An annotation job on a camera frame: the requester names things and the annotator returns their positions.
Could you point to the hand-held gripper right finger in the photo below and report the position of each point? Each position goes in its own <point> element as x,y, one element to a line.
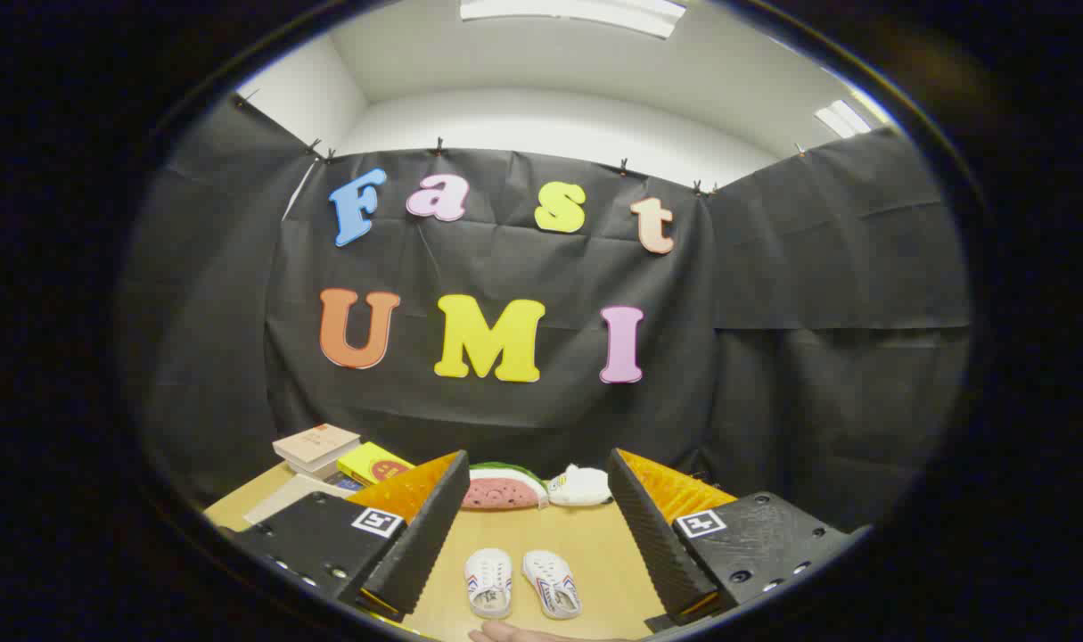
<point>652,544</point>

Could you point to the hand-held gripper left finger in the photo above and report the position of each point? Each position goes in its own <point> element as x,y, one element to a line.
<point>421,544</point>

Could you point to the white canvas shoe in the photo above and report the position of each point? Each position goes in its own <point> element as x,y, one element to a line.
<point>488,575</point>
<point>550,580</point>

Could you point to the cream fabric storage box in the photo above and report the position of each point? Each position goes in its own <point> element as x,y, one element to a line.
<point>291,495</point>

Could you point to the white plush toy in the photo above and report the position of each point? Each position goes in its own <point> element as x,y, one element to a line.
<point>581,486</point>

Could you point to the blue book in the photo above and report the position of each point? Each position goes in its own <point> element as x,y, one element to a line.
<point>347,484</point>

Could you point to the watermelon slice plush toy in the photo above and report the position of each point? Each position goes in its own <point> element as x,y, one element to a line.
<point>501,490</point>

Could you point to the yellow book red circle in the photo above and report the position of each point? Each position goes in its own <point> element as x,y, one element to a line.
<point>367,462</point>

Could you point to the beige paperback book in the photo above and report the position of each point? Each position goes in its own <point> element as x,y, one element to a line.
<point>314,441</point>

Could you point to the ceiling light panel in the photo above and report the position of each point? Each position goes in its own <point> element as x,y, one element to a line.
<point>577,13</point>
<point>842,119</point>

